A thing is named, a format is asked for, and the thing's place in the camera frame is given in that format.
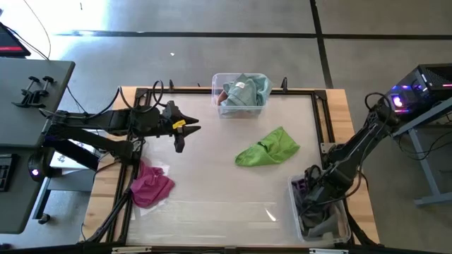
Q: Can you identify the magenta towel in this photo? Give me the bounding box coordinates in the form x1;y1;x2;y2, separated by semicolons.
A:
130;160;176;209

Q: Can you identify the light green towel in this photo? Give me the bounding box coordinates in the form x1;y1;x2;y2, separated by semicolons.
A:
234;126;301;167

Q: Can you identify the black computer mouse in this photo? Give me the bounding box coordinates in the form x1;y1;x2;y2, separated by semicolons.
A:
28;155;47;183

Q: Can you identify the translucent white table mat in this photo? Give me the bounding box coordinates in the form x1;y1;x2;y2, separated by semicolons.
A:
126;93;350;247

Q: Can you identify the dark gray towel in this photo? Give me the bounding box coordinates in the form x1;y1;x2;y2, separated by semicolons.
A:
307;211;342;241

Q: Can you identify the pale teal towel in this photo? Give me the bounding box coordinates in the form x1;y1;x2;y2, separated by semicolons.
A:
220;73;273;109

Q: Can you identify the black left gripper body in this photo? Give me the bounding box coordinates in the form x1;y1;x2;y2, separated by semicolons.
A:
155;100;186;153

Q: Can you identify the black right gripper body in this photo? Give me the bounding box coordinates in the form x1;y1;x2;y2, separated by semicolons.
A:
303;171;354;214

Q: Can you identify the gray desk leg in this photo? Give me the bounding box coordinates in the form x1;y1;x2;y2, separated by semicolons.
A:
33;169;96;225

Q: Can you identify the white metal bracket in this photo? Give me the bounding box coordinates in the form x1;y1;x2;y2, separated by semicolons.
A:
112;246;153;254
309;248;349;254

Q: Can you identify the clear plastic bin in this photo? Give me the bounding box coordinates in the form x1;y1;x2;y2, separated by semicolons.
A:
211;73;273;119
287;172;352;245

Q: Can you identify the black table frame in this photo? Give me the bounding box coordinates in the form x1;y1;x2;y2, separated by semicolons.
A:
84;77;381;248

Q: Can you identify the white paper sheet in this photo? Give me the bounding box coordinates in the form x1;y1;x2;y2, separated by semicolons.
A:
49;128;100;170

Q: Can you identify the black keyboard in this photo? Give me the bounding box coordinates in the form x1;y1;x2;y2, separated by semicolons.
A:
0;154;18;193

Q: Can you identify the thin black floor cable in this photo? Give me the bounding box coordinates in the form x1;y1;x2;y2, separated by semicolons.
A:
23;0;52;61
66;85;88;114

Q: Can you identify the purple towel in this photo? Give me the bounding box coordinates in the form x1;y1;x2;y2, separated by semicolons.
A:
292;177;309;194

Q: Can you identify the black screw clamp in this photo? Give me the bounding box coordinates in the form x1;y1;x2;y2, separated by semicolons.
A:
12;75;42;108
30;75;56;109

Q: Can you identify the black computer tower with lights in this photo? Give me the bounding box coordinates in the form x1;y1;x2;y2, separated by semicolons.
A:
377;63;452;123

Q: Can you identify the dark diagonal support bar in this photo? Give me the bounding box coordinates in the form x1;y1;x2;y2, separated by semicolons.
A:
44;135;102;172

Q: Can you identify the gray desk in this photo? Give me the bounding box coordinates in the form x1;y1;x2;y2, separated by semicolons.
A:
0;58;76;234

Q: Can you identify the gray side table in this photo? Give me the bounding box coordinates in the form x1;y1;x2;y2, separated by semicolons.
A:
390;97;452;207

